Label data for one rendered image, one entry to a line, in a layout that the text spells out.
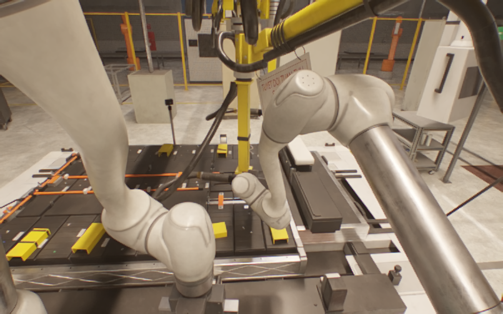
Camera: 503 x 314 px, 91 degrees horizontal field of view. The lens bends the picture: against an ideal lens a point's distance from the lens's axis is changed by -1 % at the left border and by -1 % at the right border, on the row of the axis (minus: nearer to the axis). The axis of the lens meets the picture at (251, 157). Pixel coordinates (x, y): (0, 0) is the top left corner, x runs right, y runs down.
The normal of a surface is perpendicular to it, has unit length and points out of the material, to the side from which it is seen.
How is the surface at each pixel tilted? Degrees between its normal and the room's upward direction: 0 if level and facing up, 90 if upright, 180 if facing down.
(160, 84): 90
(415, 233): 67
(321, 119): 112
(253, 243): 0
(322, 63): 90
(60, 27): 101
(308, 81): 39
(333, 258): 0
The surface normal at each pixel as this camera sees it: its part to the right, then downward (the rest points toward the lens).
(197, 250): 0.52, 0.28
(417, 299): 0.01, -0.89
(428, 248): -0.65, -0.18
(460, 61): -0.87, 0.21
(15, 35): 0.53, 0.69
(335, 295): 0.07, 0.46
